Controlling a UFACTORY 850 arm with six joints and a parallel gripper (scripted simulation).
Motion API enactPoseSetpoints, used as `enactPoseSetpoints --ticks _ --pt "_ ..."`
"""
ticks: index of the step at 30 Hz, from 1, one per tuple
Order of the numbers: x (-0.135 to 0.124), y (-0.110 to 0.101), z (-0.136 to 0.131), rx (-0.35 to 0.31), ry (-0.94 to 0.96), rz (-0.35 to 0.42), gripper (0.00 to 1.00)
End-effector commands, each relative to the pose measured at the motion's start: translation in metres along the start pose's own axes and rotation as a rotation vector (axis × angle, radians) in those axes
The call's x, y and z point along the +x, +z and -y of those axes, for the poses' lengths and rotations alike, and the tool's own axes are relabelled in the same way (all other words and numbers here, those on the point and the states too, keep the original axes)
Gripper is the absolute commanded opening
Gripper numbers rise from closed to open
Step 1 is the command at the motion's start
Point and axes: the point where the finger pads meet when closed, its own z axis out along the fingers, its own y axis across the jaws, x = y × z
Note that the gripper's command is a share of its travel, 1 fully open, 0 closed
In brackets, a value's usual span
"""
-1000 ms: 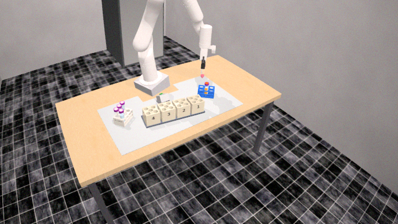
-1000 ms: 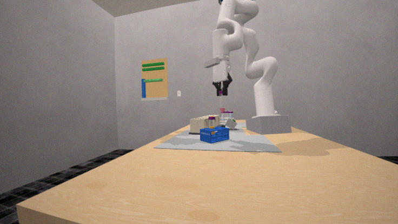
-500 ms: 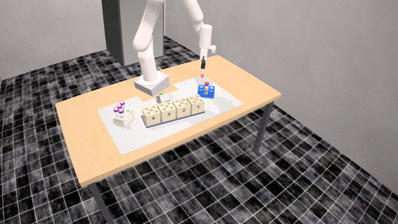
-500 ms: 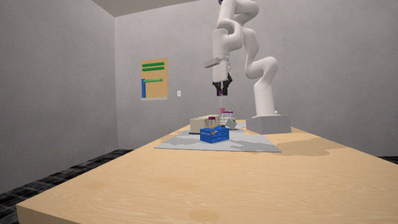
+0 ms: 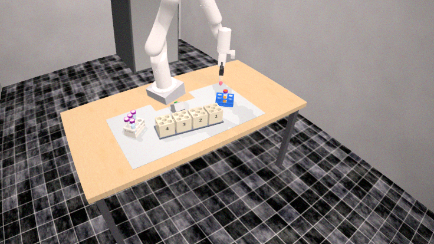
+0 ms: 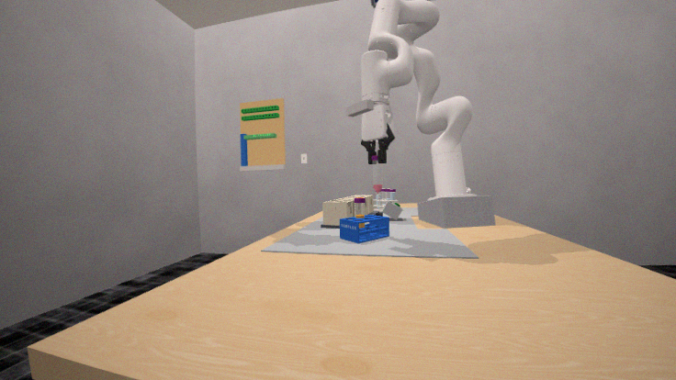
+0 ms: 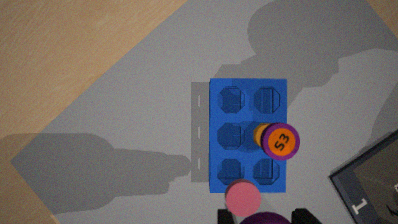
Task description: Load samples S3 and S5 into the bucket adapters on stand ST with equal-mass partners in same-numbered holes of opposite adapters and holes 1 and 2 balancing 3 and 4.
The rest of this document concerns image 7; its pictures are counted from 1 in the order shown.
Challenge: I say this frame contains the grey bench mat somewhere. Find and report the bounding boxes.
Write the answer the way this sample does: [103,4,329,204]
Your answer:
[10,0,398,224]

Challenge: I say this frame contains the blue tube rack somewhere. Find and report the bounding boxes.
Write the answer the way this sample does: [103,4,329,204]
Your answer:
[209,78,287,193]

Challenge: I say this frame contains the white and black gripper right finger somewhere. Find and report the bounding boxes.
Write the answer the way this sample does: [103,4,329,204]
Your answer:
[291,208,322,224]

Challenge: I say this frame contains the purple-capped tube with orange label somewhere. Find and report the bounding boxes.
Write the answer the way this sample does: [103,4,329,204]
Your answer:
[224,178,291,224]

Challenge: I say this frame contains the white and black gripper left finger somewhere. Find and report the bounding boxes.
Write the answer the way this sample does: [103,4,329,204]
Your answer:
[217,209,235,224]

